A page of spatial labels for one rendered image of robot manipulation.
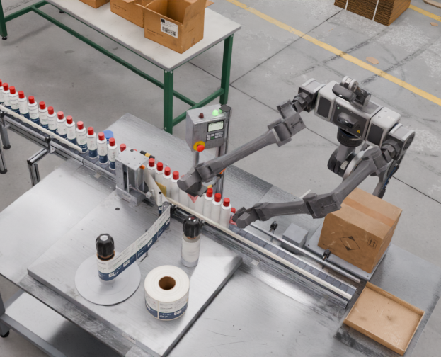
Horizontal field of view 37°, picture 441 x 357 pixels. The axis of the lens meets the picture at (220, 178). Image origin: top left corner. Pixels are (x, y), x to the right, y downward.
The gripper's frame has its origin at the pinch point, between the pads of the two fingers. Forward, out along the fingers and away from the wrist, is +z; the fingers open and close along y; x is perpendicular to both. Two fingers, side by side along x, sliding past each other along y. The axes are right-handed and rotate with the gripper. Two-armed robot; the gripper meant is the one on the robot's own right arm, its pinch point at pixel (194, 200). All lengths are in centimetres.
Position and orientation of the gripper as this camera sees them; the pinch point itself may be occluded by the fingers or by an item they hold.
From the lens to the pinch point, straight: 304.9
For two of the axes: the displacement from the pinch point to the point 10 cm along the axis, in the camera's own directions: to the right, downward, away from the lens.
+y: 8.4, 4.2, -3.5
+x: 5.4, -5.6, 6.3
